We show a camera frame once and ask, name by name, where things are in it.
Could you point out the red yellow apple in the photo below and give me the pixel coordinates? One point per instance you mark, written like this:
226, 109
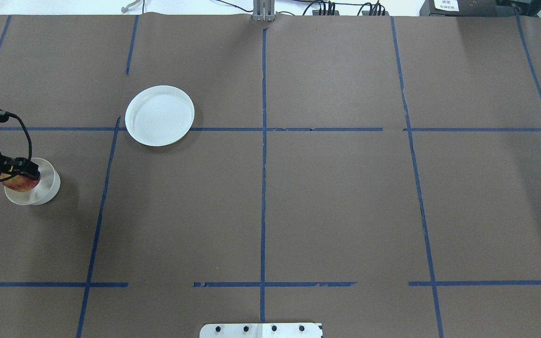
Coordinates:
21, 183

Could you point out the white bowl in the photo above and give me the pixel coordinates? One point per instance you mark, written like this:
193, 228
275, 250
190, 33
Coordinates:
43, 192

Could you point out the white round plate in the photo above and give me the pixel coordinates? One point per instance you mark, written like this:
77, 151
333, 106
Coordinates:
159, 116

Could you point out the black computer box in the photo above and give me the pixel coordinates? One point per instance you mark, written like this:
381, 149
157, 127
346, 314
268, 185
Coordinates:
466, 8

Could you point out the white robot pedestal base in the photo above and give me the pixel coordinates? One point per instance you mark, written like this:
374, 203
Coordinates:
262, 330

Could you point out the aluminium frame post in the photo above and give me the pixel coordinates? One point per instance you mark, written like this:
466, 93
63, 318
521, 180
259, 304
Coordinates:
264, 11

